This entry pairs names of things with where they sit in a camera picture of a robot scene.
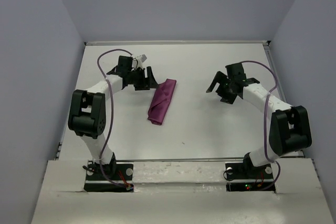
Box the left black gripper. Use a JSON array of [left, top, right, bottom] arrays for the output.
[[127, 67, 159, 91]]

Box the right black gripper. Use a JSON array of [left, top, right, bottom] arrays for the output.
[[206, 71, 237, 104]]

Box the purple cloth napkin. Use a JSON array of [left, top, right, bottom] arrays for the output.
[[148, 79, 177, 125]]

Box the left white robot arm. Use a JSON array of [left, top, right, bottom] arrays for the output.
[[68, 55, 158, 179]]

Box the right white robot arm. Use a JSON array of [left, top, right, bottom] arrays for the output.
[[207, 62, 312, 178]]

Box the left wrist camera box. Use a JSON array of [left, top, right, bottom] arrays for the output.
[[132, 54, 147, 70]]

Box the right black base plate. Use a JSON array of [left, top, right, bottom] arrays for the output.
[[223, 154, 276, 192]]

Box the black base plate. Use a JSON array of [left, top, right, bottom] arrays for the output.
[[82, 159, 134, 193], [223, 154, 276, 192]]

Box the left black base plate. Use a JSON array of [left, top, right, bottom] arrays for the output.
[[82, 159, 134, 193]]

